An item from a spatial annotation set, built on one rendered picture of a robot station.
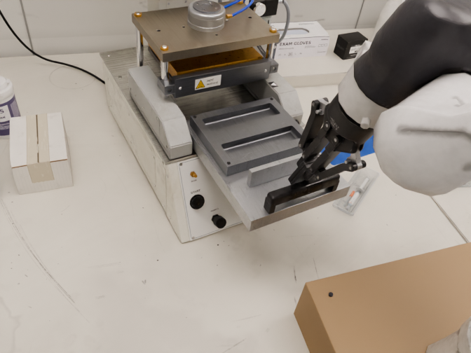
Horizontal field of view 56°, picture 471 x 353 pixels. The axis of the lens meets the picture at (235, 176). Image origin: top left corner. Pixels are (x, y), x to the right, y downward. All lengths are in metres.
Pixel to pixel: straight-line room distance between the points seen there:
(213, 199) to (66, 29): 0.87
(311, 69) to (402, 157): 1.12
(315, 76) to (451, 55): 1.04
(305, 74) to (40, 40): 0.87
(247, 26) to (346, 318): 0.63
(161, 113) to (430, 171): 0.60
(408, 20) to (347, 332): 0.51
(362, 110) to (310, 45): 1.03
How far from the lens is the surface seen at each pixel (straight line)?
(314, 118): 0.70
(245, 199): 0.79
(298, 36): 1.58
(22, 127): 1.18
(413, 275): 0.91
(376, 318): 0.84
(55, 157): 1.08
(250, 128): 0.90
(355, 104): 0.58
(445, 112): 0.44
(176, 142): 0.89
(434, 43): 0.50
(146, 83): 1.00
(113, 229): 1.03
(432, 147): 0.44
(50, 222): 1.07
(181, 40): 0.94
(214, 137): 0.87
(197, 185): 0.95
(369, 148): 1.34
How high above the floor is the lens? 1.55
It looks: 44 degrees down
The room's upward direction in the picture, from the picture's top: 8 degrees clockwise
